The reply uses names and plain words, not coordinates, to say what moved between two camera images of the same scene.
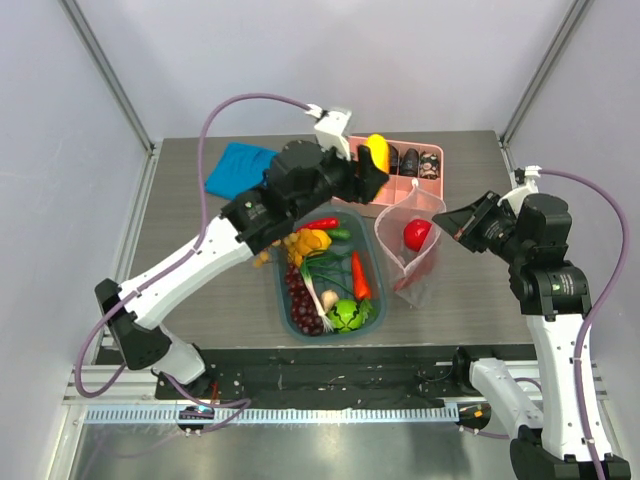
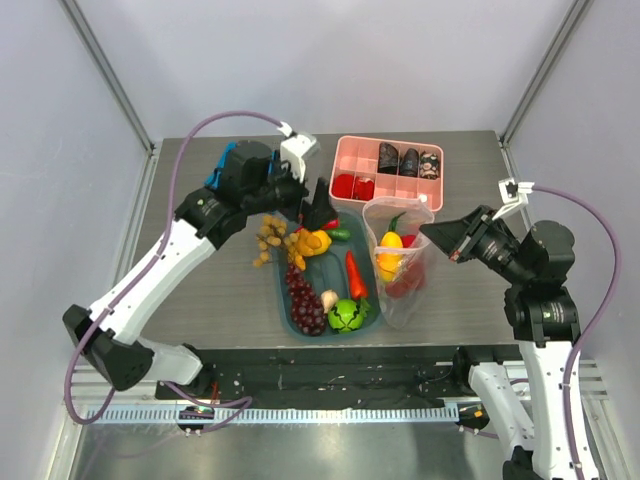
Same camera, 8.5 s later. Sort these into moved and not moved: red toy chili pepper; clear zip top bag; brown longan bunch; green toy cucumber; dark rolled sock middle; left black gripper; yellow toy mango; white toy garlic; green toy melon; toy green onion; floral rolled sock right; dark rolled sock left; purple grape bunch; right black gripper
Moved: left black gripper; yellow toy mango; toy green onion; clear zip top bag; right black gripper
Not moved: green toy melon; floral rolled sock right; green toy cucumber; dark rolled sock left; dark rolled sock middle; brown longan bunch; red toy chili pepper; purple grape bunch; white toy garlic
